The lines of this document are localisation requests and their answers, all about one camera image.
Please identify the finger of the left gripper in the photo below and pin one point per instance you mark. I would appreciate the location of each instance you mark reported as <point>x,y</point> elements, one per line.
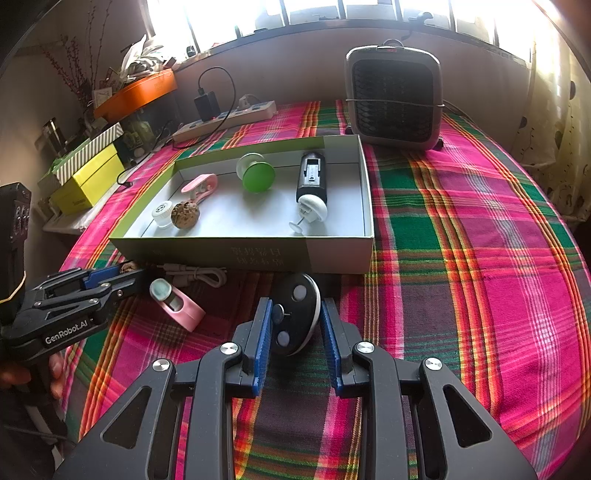
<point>116,289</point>
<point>72,280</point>

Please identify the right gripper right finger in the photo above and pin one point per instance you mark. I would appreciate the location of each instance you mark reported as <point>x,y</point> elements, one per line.
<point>455,436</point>

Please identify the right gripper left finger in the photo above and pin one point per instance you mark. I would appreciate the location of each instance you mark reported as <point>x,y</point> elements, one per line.
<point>137,438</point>

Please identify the brown walnut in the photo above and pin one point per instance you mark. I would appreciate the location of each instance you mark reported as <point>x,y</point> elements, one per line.
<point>185,214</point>
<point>128,267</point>

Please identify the white small jar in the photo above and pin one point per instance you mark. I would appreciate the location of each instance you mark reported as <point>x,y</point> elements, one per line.
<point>161,214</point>

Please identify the pink clip with green button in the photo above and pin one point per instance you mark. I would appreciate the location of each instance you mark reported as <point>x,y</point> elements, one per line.
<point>180,308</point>

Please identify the black oval disc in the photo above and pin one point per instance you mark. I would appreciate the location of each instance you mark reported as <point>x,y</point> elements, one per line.
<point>296,309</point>

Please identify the green white spool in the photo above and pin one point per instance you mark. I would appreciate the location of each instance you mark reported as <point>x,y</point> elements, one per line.
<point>256,174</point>

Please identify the white mushroom toy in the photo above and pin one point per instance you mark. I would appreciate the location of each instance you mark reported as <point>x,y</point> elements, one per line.
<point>311,209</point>

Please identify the black rectangular device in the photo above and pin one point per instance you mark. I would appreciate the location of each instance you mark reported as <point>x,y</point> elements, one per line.
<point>312,179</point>

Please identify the yellow box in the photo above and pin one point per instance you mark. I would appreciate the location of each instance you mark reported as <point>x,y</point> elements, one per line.
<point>87,186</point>

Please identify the striped white box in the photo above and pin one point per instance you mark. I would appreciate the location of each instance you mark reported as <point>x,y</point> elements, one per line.
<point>69,165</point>

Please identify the orange planter tray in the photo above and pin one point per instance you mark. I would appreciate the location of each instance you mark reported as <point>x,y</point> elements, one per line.
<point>136,95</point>

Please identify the black charger adapter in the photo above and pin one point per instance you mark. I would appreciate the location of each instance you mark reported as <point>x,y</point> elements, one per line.
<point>207,105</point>

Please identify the beige power strip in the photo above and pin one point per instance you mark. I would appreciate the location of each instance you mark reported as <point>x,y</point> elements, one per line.
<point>255,113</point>

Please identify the green white cardboard tray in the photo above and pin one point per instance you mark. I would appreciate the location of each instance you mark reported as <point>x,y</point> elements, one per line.
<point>242,230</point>

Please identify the cream dotted curtain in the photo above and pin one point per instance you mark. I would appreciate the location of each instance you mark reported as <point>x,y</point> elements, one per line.
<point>553,140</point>

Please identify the grey portable heater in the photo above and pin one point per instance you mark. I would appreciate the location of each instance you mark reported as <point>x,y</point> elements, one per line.
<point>394,95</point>

